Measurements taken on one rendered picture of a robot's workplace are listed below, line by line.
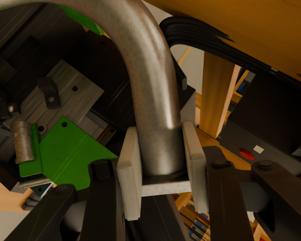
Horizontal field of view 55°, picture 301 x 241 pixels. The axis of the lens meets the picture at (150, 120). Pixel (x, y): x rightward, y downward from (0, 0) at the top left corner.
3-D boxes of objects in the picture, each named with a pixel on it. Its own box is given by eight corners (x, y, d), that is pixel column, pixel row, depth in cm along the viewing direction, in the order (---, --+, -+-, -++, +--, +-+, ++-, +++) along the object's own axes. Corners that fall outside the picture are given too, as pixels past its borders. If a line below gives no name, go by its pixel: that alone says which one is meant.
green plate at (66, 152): (37, 162, 65) (111, 219, 64) (23, 160, 57) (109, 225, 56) (70, 121, 67) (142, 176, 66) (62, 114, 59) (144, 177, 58)
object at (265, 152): (217, 145, 64) (280, 186, 59) (225, 119, 48) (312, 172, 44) (247, 102, 66) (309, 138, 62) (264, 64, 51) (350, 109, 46)
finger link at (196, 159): (189, 158, 14) (206, 156, 13) (180, 120, 20) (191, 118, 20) (196, 214, 14) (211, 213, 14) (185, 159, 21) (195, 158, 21)
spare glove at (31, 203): (62, 189, 119) (67, 192, 118) (45, 210, 117) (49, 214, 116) (39, 181, 100) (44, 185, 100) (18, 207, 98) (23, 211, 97)
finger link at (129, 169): (140, 220, 14) (125, 222, 14) (144, 164, 21) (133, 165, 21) (131, 165, 14) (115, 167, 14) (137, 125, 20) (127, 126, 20)
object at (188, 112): (85, 117, 102) (163, 174, 92) (44, 77, 74) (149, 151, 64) (117, 78, 106) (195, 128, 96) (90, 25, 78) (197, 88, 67)
